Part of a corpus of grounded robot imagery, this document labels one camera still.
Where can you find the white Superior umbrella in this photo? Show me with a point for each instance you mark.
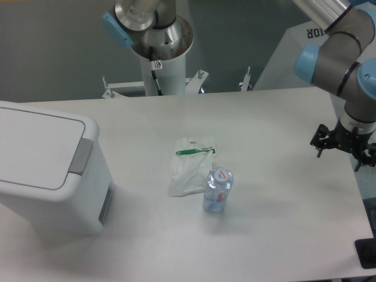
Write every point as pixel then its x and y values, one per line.
pixel 279 71

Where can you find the black device at edge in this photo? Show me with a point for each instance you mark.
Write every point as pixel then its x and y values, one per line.
pixel 366 252

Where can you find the white push-button trash can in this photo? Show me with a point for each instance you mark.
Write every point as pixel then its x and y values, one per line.
pixel 53 170

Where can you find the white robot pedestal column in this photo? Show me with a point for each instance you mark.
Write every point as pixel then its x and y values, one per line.
pixel 165 49

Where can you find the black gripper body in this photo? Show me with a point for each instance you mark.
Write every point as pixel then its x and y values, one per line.
pixel 350 141

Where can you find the clear plastic water bottle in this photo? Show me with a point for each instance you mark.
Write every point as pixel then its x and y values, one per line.
pixel 219 184

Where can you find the white metal base frame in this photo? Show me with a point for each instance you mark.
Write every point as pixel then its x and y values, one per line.
pixel 157 85

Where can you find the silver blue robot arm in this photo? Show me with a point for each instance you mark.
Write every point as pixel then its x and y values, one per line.
pixel 332 66

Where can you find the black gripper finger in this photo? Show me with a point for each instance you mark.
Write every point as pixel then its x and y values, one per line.
pixel 323 139
pixel 365 157

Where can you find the white green plastic bag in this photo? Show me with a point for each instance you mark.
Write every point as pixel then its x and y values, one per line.
pixel 191 163

